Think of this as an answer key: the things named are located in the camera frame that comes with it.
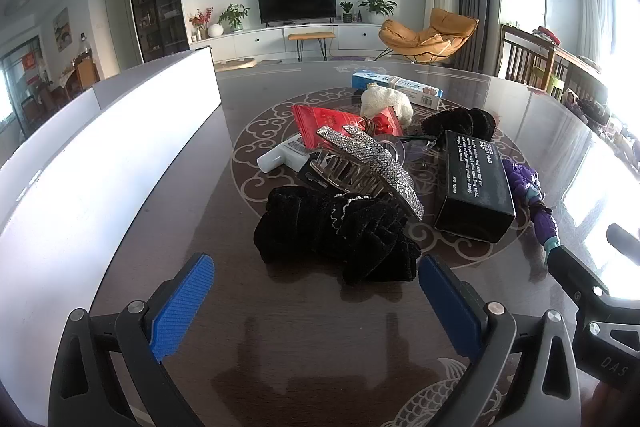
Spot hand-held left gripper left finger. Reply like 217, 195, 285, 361
47, 252, 216, 427

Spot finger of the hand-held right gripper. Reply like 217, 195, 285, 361
546, 245, 612, 309
606, 223, 640, 268

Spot black television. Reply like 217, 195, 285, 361
257, 0, 337, 26

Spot cream knitted pouch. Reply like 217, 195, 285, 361
360, 83, 415, 126

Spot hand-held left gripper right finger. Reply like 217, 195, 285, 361
417, 254, 583, 427

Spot dark wooden dining chair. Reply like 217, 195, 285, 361
499, 26, 557, 88

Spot white door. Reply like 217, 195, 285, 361
103, 0, 129, 76

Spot blue and white carton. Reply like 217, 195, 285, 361
350, 71, 445, 109

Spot patterned brown desktop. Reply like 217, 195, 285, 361
85, 59, 640, 427

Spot black printed box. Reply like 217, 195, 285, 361
433, 130, 516, 244

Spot purple doll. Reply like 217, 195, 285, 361
502, 158, 565, 260

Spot rhinestone hair claw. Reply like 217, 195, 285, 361
297, 125, 425, 222

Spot red snack packet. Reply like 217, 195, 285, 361
292, 104, 367, 148

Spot framed wall painting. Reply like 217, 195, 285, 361
53, 7, 71, 53

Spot large green potted plant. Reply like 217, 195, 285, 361
357, 0, 398, 26

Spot small red candy wrapper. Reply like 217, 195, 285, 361
369, 107, 404, 138

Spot white sheer curtain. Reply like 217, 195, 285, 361
574, 0, 614, 74

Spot large black velvet scrunchie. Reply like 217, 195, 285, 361
253, 187, 423, 289

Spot white television cabinet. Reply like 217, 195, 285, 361
190, 23, 390, 60

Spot red flower branches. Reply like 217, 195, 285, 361
189, 6, 214, 41

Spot wooden bench with metal legs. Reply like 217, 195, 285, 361
287, 31, 336, 63

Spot bushy green potted plant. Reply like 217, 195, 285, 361
218, 3, 250, 33

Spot white squeeze tube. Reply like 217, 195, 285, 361
257, 134, 314, 173

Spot small black velvet scrunchie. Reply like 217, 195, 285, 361
421, 107, 497, 144

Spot orange lounge chair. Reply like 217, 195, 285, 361
378, 8, 480, 64

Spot clear plastic disc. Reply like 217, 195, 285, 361
374, 134, 437, 168

